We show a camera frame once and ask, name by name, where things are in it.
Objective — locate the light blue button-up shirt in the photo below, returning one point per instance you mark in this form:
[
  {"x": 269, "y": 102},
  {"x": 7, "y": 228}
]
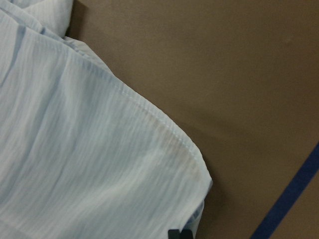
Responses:
[{"x": 82, "y": 155}]

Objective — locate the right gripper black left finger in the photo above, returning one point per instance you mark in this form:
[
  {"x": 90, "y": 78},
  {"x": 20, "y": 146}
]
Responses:
[{"x": 173, "y": 234}]

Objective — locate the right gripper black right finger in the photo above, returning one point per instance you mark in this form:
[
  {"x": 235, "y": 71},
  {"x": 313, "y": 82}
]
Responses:
[{"x": 186, "y": 234}]

